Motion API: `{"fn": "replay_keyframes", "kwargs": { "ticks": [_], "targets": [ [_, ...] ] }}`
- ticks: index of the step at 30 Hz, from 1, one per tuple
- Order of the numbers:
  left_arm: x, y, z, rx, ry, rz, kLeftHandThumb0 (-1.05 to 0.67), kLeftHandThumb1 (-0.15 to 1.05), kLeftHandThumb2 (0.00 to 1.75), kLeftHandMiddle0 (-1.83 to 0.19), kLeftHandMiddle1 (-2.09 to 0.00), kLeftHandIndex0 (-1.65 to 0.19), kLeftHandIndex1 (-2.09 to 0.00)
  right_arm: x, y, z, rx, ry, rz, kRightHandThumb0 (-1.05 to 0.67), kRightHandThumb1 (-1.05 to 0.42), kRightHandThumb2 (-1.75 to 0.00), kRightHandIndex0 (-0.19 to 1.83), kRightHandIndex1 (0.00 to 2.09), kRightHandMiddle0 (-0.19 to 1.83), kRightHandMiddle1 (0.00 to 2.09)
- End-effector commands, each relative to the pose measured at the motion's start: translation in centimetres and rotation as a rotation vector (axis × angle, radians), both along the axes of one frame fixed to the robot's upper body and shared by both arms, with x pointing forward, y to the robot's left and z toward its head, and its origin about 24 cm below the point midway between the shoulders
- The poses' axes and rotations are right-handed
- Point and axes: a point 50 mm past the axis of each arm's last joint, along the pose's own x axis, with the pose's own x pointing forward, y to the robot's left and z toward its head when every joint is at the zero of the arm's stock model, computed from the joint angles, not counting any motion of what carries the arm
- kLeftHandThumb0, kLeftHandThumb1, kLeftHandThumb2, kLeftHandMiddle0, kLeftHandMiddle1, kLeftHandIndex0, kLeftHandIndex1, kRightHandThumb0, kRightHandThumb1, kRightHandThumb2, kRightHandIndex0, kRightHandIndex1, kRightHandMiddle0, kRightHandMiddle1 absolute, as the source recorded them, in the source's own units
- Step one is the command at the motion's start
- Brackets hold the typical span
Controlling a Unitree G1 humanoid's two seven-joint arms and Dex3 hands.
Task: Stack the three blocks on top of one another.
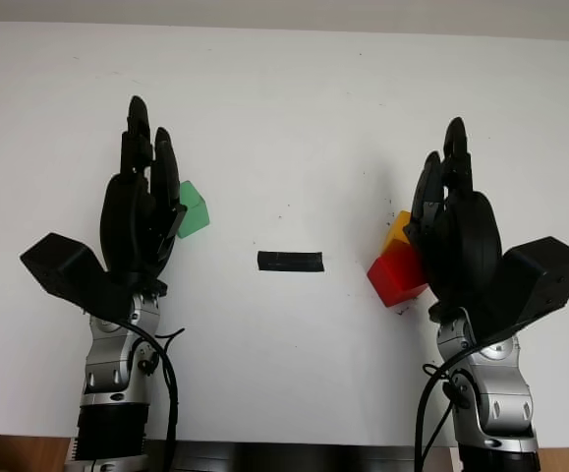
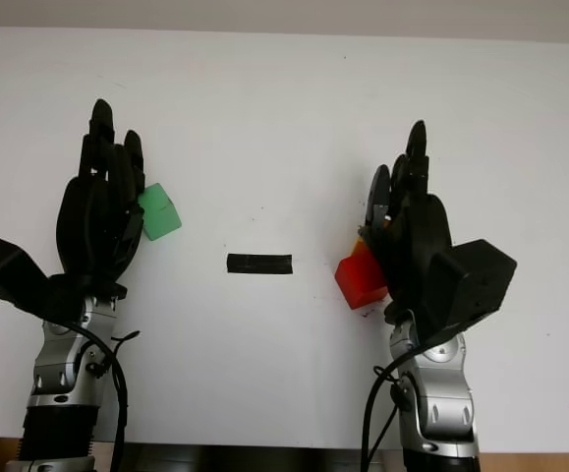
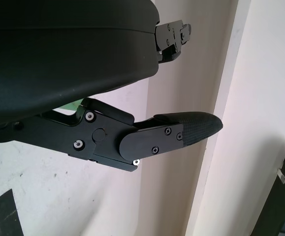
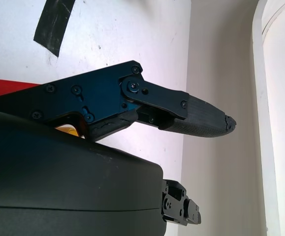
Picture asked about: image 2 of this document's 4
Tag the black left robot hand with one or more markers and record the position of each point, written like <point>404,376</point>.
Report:
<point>92,216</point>

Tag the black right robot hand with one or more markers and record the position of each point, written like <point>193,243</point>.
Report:
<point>416,236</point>

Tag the yellow block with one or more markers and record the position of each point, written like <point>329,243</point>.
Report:
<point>362,246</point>

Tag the green block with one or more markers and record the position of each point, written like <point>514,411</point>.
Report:
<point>163,216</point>

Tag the red block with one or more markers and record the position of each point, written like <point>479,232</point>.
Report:
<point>358,280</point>

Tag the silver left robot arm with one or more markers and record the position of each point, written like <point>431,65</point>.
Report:
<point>53,364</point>

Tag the black tape strip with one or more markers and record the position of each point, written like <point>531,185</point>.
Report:
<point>259,264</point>

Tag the dark grey robot body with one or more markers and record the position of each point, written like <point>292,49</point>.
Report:
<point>244,459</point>

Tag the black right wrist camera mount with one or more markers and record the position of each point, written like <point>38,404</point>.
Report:
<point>480,280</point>

